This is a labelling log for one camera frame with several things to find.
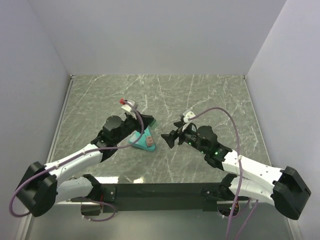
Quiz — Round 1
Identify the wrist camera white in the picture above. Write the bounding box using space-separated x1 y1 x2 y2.
182 109 196 132
119 98 138 119

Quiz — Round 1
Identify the pink plug adapter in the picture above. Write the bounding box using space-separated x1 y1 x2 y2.
145 136 154 148

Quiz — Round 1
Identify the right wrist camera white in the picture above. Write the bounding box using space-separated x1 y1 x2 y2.
182 109 196 132

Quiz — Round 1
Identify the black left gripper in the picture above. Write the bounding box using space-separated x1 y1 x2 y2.
114 109 154 145

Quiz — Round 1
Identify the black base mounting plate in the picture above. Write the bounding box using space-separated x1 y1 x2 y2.
92 182 235 212

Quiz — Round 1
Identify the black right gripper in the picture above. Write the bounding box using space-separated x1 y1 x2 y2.
161 120 208 155

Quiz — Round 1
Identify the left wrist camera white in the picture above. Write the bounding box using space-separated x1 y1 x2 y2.
119 98 138 119

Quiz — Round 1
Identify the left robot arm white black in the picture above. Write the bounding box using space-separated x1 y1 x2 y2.
13 112 155 217

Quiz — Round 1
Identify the green plug adapter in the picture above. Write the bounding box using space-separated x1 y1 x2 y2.
149 120 158 129

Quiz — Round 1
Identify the aluminium frame rail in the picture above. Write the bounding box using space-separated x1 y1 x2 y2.
14 199 83 240

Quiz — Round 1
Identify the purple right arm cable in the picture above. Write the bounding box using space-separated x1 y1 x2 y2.
187 107 260 240

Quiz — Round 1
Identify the teal triangular power strip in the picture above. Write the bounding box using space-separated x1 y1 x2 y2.
128 127 156 152

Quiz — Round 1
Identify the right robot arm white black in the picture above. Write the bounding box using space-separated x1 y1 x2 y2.
161 122 311 220

